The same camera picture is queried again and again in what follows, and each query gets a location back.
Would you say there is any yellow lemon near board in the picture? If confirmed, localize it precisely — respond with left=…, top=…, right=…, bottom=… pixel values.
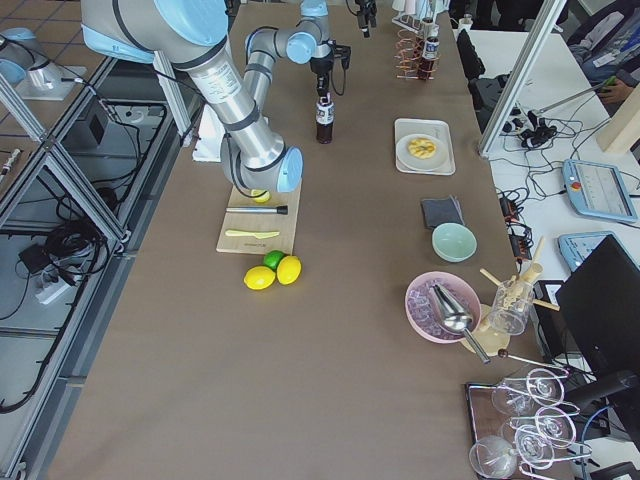
left=243, top=265, right=276, bottom=290

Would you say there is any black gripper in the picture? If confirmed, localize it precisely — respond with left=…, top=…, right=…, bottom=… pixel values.
left=355, top=0, right=377, bottom=38
left=310, top=43, right=351, bottom=98

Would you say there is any clear glass cup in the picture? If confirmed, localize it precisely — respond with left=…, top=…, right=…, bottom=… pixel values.
left=488, top=280, right=533, bottom=335

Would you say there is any green lime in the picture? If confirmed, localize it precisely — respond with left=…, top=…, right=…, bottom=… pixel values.
left=262, top=250, right=286, bottom=271

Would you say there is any lemon half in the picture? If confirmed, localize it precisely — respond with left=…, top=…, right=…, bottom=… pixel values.
left=250, top=189, right=271, bottom=204

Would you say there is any wooden cutting board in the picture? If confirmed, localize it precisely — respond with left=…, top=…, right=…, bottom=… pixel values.
left=216, top=186, right=302, bottom=255

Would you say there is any steel muddler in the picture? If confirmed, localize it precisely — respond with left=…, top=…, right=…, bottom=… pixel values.
left=226, top=205, right=289, bottom=215

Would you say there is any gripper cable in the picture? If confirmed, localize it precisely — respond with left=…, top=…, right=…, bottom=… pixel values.
left=327, top=47, right=351, bottom=97

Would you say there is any wine glass lower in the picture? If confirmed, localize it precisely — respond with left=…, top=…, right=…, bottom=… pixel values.
left=468, top=435, right=518, bottom=479

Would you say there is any wine glass rack tray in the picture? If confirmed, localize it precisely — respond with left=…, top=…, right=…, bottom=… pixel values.
left=464, top=380, right=531, bottom=480

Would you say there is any metal ice scoop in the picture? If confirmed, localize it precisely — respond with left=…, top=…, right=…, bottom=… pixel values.
left=432, top=284, right=490, bottom=364

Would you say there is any tea bottle upper rack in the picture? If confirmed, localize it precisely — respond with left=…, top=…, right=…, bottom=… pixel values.
left=418, top=23, right=439, bottom=80

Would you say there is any grey folded cloth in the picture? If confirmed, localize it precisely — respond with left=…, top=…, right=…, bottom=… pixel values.
left=420, top=196, right=465, bottom=229

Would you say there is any wine glass upper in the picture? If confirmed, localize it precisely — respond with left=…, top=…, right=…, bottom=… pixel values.
left=491, top=368, right=564, bottom=416

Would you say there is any wine glass middle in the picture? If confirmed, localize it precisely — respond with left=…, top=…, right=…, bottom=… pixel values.
left=500, top=407, right=577, bottom=469

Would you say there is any yellow plastic knife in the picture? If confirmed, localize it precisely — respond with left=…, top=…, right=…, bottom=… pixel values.
left=224, top=229, right=280, bottom=239

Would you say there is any dark tea bottle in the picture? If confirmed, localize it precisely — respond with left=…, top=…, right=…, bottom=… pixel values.
left=316, top=94, right=334, bottom=144

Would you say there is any white plate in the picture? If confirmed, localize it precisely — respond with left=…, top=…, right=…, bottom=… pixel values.
left=396, top=134, right=447, bottom=172

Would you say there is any aluminium frame post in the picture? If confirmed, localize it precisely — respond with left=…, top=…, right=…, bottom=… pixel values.
left=478, top=0, right=566, bottom=159

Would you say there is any black monitor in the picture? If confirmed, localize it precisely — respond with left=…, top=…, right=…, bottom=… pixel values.
left=557, top=236, right=639, bottom=375

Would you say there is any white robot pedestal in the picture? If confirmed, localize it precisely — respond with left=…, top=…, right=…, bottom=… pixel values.
left=192, top=105, right=225, bottom=163

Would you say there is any copper wire bottle rack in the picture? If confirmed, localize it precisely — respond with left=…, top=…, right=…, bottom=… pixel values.
left=392, top=14, right=439, bottom=81

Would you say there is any ring pastry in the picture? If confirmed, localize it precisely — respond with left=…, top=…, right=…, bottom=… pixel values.
left=407, top=137, right=437, bottom=159

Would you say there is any wooden cup stand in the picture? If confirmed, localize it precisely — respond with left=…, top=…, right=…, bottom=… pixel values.
left=480, top=236, right=560, bottom=336

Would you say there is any long bar spoon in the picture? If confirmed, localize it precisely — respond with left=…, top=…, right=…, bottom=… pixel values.
left=497, top=349, right=570, bottom=374

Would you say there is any cream serving tray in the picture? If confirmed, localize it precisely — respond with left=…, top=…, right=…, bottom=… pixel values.
left=394, top=118, right=455, bottom=176

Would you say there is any blue teach pendant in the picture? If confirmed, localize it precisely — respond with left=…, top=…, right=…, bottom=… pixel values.
left=562, top=159, right=638, bottom=223
left=557, top=230, right=628, bottom=272

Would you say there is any pink bowl of ice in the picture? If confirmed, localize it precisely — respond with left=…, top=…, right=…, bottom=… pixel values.
left=405, top=271, right=481, bottom=344

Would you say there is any mint green bowl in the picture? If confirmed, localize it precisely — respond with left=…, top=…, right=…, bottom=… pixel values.
left=432, top=223, right=477, bottom=263

